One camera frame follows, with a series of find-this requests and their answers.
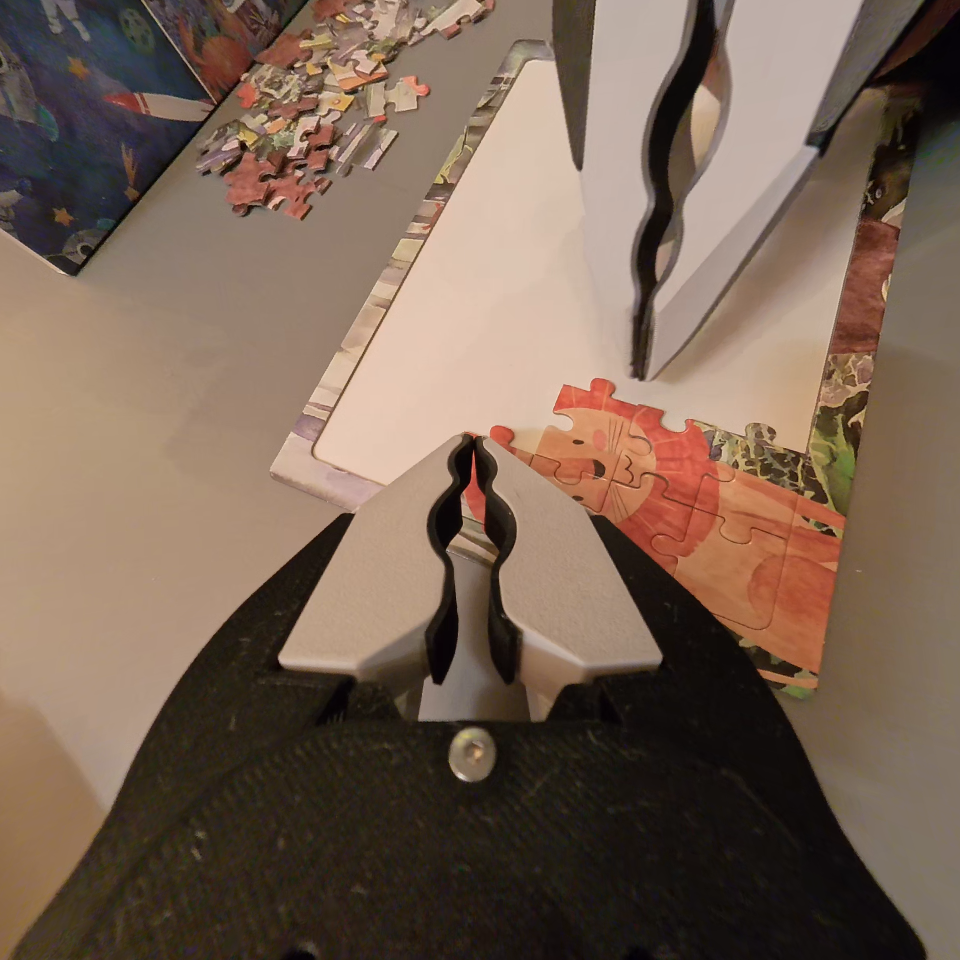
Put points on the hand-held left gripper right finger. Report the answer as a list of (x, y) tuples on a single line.
[(577, 600)]

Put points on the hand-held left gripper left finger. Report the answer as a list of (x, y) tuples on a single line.
[(367, 600)]

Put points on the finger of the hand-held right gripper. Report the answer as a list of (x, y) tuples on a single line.
[(622, 150), (765, 150)]

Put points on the printed frame puzzle tray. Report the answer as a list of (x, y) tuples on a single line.
[(525, 262)]

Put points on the assembled lion puzzle section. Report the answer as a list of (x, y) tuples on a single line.
[(750, 540)]

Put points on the pile of loose puzzle pieces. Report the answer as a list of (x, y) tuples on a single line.
[(277, 187)]

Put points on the colourful print puzzle box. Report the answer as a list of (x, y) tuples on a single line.
[(225, 45)]

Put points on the blue space print puzzle box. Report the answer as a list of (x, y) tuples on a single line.
[(75, 112)]

